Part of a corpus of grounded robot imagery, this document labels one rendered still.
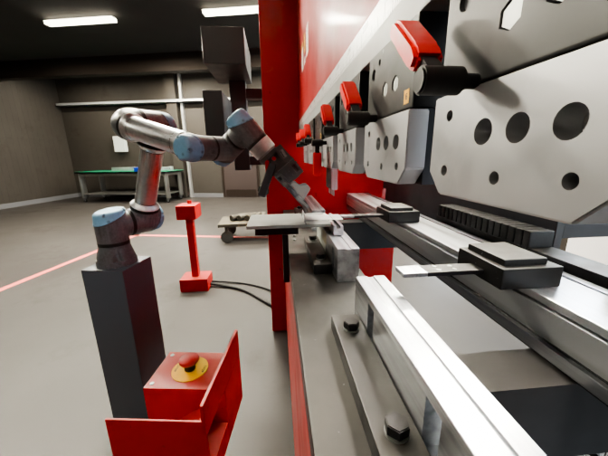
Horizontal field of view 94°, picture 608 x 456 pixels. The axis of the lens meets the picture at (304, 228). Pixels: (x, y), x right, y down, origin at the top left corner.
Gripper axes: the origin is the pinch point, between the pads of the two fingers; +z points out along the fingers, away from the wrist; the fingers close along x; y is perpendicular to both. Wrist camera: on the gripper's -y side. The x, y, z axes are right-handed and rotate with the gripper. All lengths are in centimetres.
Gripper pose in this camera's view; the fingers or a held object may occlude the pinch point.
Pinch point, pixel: (303, 204)
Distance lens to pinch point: 96.7
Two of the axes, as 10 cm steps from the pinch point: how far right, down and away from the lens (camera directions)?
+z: 6.5, 7.2, 2.4
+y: 7.5, -6.5, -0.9
